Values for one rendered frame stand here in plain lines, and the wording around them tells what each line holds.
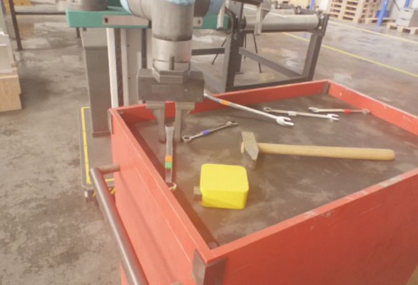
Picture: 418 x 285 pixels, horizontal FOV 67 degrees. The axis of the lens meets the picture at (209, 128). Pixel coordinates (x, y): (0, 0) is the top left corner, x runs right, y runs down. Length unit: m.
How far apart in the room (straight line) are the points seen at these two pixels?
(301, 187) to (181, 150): 0.25
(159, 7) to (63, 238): 1.41
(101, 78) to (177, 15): 1.24
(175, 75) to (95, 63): 1.23
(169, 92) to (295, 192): 0.30
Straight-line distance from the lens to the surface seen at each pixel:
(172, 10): 0.58
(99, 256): 1.67
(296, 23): 2.92
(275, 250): 0.49
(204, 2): 0.73
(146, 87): 0.63
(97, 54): 1.74
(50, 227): 1.86
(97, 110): 1.85
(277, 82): 3.01
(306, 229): 0.51
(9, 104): 3.15
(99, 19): 1.34
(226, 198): 0.52
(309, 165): 0.69
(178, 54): 0.59
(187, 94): 0.63
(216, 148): 0.68
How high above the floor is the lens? 1.26
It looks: 28 degrees down
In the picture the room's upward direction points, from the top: 5 degrees clockwise
